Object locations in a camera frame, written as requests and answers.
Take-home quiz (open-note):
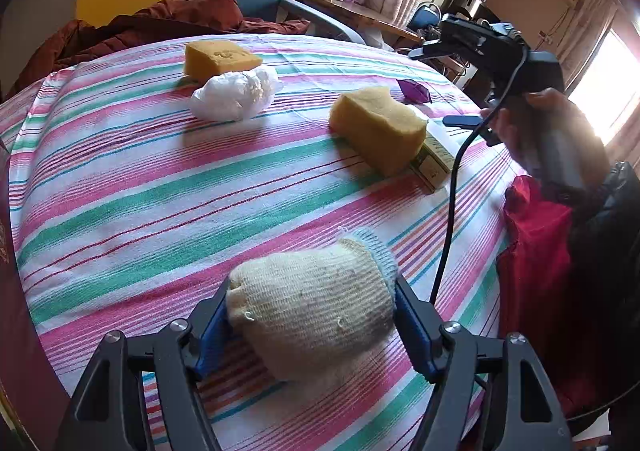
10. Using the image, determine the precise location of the wooden desk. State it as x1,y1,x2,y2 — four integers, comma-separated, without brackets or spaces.
285,0,426,46

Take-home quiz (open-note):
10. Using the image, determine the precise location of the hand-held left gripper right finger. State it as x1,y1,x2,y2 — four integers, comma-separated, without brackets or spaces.
395,276,573,451

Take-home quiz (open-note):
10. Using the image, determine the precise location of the black cable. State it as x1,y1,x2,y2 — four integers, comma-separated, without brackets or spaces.
430,48,531,304

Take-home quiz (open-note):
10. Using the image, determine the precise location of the purple plastic object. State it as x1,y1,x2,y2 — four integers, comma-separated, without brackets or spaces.
397,78,432,104

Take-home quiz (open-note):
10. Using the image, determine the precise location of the person's right hand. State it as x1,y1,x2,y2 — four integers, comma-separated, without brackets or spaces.
497,87,612,188

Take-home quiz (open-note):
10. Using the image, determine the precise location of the blue chair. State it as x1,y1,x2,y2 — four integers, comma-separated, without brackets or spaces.
406,1,443,39

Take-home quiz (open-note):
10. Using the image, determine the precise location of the small printed carton box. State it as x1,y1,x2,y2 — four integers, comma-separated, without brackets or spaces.
410,118,463,193

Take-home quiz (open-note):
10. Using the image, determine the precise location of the person's right forearm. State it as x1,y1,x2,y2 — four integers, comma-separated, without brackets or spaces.
565,161,640,437

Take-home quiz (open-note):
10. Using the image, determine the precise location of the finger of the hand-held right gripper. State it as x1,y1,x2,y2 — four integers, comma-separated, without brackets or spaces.
409,42,446,63
442,115,485,130

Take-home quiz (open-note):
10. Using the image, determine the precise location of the white plastic bag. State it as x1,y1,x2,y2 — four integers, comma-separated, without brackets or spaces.
189,64,284,122

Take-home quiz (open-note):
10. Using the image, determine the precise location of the knitted sock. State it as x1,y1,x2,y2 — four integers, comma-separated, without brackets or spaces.
225,227,401,384

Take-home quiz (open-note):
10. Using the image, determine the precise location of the yellow sponge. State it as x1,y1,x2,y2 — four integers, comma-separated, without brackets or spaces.
328,85,430,177
183,41,264,82

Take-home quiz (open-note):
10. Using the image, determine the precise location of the red cloth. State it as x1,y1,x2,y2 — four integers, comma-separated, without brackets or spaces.
496,175,616,419

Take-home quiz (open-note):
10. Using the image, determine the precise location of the maroon jacket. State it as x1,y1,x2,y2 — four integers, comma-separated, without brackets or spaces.
10,0,311,99

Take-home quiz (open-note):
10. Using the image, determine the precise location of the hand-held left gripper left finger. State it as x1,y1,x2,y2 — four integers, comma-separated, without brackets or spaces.
57,283,236,451

